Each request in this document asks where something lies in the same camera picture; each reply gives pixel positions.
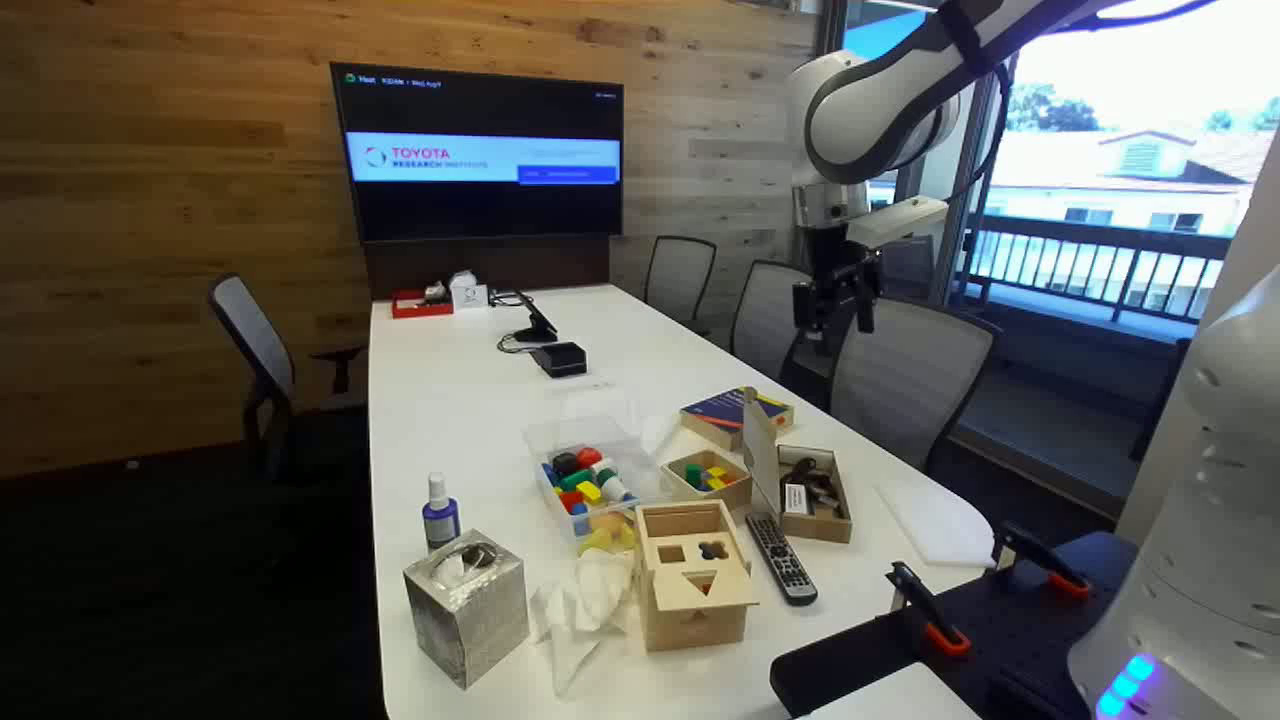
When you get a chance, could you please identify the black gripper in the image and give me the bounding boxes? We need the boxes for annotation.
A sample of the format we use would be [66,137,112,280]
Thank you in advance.
[794,231,883,360]

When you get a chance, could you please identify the white paper towel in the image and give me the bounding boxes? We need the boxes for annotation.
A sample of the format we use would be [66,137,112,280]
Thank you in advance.
[532,538,642,699]

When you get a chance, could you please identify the black TV remote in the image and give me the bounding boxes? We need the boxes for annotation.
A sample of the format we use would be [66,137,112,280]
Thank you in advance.
[742,507,819,612]

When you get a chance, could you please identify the grey office chair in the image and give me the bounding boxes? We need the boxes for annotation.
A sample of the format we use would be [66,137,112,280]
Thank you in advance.
[208,273,372,485]
[730,255,817,384]
[828,292,1002,473]
[642,231,722,335]

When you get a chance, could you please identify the blue and orange book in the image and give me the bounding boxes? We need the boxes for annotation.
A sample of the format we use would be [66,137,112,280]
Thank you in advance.
[676,384,801,456]

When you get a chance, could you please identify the open cardboard box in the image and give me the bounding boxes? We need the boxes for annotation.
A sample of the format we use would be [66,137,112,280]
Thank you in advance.
[736,390,855,547]

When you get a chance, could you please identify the black parts in cardboard box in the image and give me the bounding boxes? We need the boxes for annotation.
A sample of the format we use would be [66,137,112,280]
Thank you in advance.
[781,456,853,523]

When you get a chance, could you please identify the small wooden tray of blocks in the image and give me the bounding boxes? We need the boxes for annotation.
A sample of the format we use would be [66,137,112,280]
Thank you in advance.
[660,445,754,513]

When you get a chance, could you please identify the white foam sheet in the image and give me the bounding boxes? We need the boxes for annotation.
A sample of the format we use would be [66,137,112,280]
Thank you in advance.
[871,474,1002,571]

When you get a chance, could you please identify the dark balcony railing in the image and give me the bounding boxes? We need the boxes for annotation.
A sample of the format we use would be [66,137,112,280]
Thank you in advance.
[953,211,1237,333]

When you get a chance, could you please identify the black puck device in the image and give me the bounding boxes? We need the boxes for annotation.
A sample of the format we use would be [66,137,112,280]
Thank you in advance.
[527,340,592,384]

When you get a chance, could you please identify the clear bin of coloured blocks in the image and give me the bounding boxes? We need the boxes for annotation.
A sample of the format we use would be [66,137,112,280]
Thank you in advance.
[519,413,673,538]

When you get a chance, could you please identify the wooden shape sorter box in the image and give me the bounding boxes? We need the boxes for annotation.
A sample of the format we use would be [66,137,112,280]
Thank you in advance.
[632,497,765,657]

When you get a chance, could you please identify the yellow toy block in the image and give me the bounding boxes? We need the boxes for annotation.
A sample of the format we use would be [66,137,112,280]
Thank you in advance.
[581,513,642,561]

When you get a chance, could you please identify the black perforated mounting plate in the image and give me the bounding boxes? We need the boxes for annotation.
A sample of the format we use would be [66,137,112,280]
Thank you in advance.
[768,584,1111,720]

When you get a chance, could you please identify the dark brown low cabinet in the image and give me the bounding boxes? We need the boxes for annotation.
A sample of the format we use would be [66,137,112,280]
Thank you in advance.
[359,235,617,299]

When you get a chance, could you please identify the red flat box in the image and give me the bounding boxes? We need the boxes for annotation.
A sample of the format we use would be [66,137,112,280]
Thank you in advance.
[390,292,456,322]

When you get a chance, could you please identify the hand sanitizer bottle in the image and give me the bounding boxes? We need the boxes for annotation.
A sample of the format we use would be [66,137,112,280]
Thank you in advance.
[421,473,464,550]

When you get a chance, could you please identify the grey tissue box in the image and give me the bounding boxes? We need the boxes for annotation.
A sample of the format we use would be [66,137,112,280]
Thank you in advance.
[399,528,532,691]

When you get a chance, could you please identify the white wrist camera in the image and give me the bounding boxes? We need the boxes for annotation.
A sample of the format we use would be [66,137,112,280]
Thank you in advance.
[845,195,953,250]

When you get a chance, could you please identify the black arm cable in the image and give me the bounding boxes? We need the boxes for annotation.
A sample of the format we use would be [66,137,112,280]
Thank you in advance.
[934,0,1222,195]

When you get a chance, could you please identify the black clamp with orange handle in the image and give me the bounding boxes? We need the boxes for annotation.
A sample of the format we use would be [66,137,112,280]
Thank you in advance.
[879,555,978,664]
[992,523,1096,603]

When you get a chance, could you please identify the wall mounted TV screen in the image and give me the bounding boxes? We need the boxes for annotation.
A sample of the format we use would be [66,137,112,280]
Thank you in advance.
[329,58,630,246]

